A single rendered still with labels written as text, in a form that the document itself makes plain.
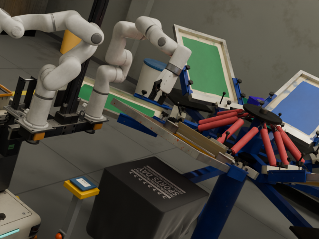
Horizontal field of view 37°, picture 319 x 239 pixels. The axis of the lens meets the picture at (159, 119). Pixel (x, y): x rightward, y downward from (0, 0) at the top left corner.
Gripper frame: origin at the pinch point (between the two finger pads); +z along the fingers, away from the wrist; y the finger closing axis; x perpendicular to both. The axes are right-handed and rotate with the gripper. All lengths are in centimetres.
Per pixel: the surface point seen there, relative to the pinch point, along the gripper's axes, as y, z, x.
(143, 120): -10.5, 12.3, -6.6
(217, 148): -69, 9, 13
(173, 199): -42, 43, 16
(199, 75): -181, -32, -80
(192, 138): -68, 11, -4
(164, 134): -10.4, 12.9, 7.5
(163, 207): -29, 47, 19
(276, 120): -142, -26, 13
